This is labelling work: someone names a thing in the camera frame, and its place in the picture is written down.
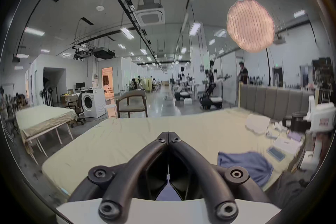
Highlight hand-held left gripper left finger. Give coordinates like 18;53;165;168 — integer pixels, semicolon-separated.
69;132;169;222

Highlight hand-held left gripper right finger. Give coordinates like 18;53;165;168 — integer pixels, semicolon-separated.
168;132;271;221

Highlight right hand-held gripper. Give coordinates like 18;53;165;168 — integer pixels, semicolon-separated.
300;96;336;171

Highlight black box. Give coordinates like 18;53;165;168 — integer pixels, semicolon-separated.
290;112;312;132

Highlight purple card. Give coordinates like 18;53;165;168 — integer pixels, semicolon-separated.
287;131;303;141

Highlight bed with pale beige sheet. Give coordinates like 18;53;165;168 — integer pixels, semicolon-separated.
41;107;306;196

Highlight white paper sheet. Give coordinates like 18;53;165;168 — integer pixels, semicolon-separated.
273;137;303;155

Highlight grey padded headboard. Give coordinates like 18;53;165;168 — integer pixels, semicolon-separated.
237;82;316;121

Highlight wooden armchair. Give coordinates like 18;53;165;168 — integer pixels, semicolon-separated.
116;90;148;118

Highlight dark blue garment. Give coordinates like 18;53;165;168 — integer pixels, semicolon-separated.
218;151;274;187

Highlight white stool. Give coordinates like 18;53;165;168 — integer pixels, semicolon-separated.
104;104;118;118

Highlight white folded cloth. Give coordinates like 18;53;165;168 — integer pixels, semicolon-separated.
245;113;271;135

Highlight white washing machine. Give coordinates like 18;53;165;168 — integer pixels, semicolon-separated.
80;88;106;118

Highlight person's legs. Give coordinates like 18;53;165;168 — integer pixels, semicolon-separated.
266;170;317;211

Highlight black office chair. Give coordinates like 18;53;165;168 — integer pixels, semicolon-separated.
65;93;86;128

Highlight brown carton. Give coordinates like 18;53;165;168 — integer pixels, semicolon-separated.
60;93;79;106

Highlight low table with beige sheet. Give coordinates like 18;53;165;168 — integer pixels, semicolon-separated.
15;105;78;166

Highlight round pink lamp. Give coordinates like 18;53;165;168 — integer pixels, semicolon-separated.
226;0;275;86

